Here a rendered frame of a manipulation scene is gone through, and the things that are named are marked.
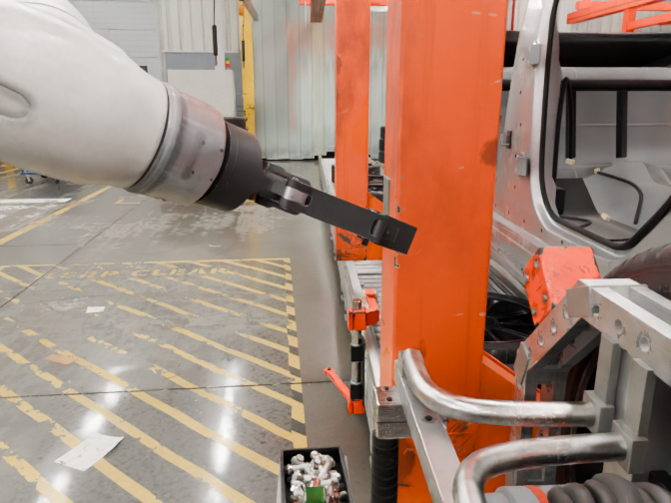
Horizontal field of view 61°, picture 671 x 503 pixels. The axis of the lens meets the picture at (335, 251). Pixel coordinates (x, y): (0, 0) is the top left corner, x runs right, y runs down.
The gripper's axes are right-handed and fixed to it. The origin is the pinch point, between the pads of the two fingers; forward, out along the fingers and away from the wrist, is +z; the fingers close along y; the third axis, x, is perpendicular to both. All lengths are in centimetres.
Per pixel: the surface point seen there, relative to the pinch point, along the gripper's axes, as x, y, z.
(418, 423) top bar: -17.8, 11.7, 8.0
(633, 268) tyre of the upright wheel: 6.6, 18.4, 27.4
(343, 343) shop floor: -69, -167, 191
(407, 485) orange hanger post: -42, -9, 46
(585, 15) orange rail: 567, -638, 1030
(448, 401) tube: -14.1, 13.7, 8.6
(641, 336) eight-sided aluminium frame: -0.3, 26.8, 12.7
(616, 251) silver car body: 15, -10, 92
